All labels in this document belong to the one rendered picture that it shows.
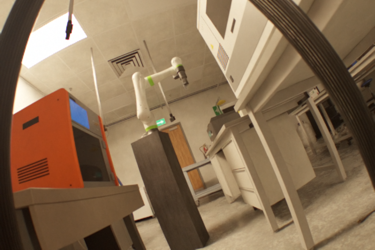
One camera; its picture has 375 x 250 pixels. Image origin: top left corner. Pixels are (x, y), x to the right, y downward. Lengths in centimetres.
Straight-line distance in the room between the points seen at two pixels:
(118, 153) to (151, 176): 378
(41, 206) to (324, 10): 69
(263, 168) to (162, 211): 95
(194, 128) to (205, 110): 63
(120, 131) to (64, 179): 494
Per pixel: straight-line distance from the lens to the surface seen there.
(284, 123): 162
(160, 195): 174
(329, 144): 175
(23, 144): 90
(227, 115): 223
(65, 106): 78
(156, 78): 204
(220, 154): 250
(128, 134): 547
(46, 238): 39
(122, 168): 540
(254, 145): 147
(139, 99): 179
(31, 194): 38
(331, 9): 47
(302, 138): 569
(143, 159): 178
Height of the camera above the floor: 65
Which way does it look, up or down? 19 degrees up
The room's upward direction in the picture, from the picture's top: 23 degrees counter-clockwise
